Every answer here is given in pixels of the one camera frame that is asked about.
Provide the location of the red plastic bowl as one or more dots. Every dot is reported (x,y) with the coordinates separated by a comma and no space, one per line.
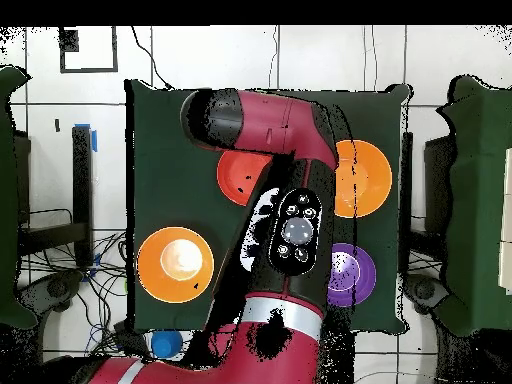
(236,176)

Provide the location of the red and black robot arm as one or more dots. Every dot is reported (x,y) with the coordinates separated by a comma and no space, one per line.
(272,120)

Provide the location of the dark green table cloth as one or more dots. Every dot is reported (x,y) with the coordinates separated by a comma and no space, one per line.
(168,160)

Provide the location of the large orange plastic bowl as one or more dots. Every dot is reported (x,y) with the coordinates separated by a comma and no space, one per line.
(176,288)
(372,178)

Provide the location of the purple plastic bowl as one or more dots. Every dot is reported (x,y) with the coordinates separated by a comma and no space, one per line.
(360,276)

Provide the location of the blue plastic cup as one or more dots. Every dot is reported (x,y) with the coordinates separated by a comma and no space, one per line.
(166,344)

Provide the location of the black power strip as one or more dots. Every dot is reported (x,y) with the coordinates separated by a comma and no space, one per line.
(128,338)

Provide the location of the black office chair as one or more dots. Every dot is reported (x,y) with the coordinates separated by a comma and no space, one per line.
(424,290)
(52,292)

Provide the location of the green cloth covered table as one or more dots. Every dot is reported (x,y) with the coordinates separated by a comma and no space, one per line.
(480,200)
(8,280)

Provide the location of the black metal post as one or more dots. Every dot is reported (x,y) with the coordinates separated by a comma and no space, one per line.
(407,200)

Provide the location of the black metal frame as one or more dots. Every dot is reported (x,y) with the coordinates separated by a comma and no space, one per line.
(82,192)

